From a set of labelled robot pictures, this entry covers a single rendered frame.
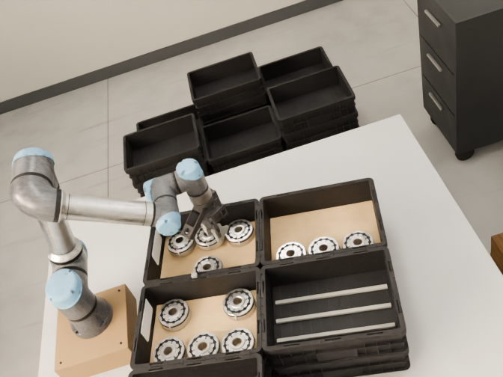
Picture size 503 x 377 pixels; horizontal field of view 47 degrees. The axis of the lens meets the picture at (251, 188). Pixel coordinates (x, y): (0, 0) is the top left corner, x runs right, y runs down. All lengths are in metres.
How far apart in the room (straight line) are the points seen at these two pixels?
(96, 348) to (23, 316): 1.46
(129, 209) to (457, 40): 1.70
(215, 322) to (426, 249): 0.76
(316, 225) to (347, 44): 2.54
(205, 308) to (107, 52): 3.24
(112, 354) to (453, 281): 1.14
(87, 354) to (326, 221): 0.92
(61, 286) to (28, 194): 0.40
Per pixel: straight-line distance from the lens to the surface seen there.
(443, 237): 2.13
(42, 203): 1.69
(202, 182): 1.86
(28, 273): 3.70
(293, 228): 2.05
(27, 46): 4.90
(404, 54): 4.20
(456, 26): 2.77
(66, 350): 2.14
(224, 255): 2.05
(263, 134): 3.17
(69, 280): 1.98
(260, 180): 2.44
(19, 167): 1.78
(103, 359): 2.07
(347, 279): 1.89
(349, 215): 2.05
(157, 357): 1.88
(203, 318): 1.93
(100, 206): 1.72
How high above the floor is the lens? 2.37
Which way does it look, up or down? 43 degrees down
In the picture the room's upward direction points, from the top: 20 degrees counter-clockwise
